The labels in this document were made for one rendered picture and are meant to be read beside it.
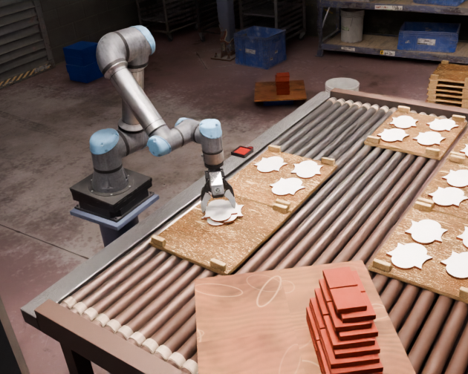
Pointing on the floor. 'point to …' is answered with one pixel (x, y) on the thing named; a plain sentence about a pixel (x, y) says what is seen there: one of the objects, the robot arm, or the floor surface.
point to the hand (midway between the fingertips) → (218, 210)
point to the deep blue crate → (260, 47)
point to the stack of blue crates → (82, 61)
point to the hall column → (226, 21)
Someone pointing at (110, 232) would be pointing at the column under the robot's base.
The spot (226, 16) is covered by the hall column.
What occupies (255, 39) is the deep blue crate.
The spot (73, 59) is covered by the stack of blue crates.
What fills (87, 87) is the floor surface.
